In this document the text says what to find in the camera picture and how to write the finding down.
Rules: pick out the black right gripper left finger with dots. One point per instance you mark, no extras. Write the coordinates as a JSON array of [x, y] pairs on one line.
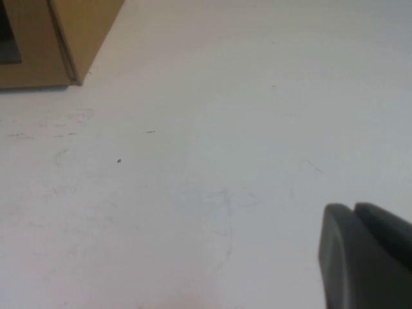
[[351, 267]]

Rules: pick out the brown cardboard shoe box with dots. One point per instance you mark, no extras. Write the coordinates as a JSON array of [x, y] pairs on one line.
[[64, 35]]

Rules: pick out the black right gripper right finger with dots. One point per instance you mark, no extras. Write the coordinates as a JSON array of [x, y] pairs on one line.
[[389, 228]]

